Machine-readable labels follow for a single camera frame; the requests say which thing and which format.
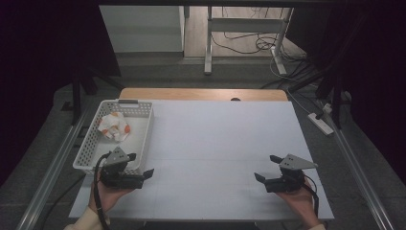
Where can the black curtain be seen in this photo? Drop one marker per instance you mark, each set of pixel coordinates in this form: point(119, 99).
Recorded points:
point(370, 64)
point(41, 64)

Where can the white plug adapter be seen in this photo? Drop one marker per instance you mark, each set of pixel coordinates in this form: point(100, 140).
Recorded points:
point(327, 108)

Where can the white table cover board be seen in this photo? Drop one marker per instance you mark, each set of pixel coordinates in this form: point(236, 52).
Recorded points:
point(217, 143)

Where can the white metal desk frame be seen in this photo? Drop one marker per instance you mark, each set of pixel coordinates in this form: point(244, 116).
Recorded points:
point(244, 24)

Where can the person's right hand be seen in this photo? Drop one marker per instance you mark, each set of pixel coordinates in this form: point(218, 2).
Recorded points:
point(301, 202)

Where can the grey metal rail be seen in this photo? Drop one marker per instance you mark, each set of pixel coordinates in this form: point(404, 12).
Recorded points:
point(51, 172)
point(360, 179)

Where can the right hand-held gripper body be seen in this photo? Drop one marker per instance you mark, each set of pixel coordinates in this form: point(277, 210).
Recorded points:
point(292, 163)

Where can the white cabinet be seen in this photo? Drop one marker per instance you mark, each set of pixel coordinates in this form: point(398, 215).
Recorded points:
point(143, 28)

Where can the white power strip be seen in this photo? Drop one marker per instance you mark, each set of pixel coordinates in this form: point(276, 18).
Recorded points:
point(320, 124)

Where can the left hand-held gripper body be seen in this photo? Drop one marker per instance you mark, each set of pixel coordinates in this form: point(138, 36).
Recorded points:
point(116, 158)

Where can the white fruit-print cloth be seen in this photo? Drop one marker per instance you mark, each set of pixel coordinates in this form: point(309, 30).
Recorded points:
point(113, 126)

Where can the white perforated plastic basket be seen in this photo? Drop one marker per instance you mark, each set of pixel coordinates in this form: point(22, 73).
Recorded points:
point(135, 135)

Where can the person's left hand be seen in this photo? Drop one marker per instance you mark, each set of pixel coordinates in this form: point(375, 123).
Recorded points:
point(103, 196)

